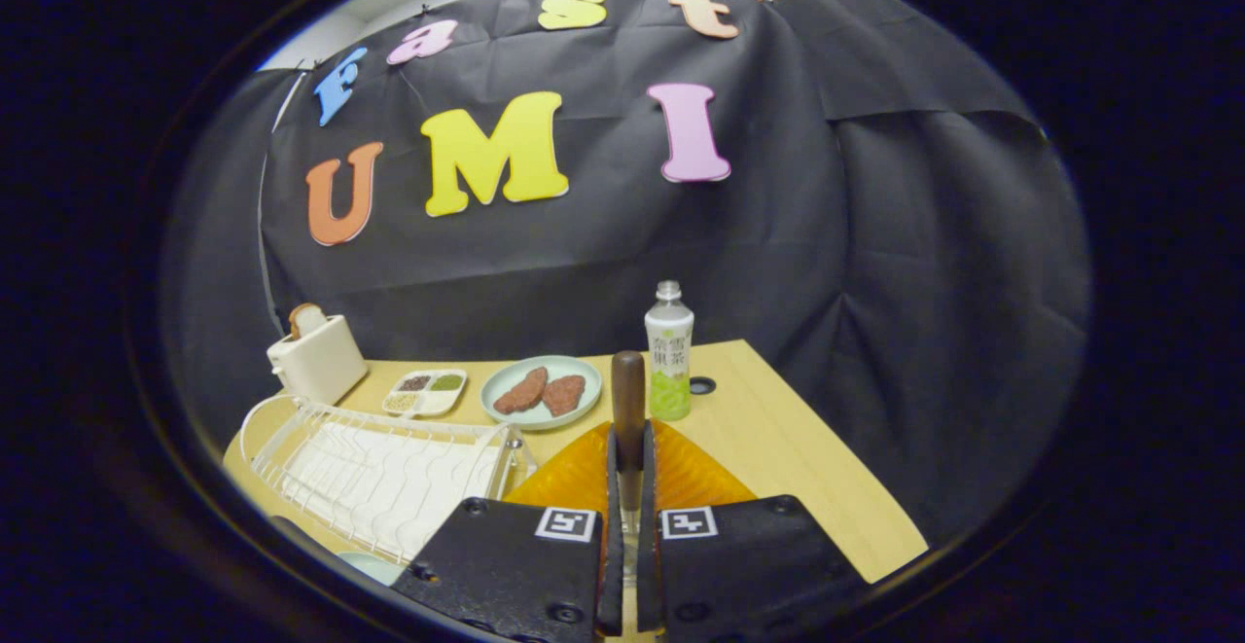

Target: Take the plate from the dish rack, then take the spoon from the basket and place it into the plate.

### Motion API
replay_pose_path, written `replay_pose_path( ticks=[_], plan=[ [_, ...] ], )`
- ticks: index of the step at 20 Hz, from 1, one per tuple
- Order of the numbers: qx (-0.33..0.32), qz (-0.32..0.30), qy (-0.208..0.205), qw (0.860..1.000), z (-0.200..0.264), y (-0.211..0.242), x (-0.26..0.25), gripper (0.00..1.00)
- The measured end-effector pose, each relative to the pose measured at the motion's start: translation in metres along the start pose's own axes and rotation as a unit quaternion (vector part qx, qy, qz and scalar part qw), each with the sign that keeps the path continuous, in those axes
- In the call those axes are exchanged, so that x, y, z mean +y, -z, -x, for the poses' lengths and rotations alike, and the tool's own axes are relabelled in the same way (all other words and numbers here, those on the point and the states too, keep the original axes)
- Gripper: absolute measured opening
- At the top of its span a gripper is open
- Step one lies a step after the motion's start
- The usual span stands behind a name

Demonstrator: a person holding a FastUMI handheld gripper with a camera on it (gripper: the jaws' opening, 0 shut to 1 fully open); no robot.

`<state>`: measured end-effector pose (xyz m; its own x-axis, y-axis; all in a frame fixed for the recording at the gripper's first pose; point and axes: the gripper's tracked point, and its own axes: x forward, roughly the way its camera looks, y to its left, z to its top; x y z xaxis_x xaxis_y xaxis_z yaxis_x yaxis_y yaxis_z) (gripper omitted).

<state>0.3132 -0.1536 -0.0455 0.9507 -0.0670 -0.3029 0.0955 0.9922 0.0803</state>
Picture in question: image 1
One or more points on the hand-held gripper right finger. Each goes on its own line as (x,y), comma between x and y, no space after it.
(647,575)

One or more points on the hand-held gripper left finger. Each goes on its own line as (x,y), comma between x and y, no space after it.
(613,575)

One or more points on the light green plate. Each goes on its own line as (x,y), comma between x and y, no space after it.
(374,567)

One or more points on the small green meat plate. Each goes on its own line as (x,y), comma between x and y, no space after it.
(584,369)

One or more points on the brown meat piece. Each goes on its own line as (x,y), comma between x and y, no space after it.
(564,395)
(522,392)

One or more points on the black table grommet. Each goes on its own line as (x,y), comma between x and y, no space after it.
(702,386)

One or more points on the green label drink bottle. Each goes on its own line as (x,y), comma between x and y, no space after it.
(669,361)

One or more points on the white drain tray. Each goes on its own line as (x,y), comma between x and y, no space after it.
(389,487)

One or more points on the white divided grain tray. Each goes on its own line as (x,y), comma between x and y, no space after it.
(443,400)

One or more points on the white toaster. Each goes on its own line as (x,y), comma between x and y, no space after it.
(321,361)

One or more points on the brown toast slice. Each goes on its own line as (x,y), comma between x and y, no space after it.
(306,317)

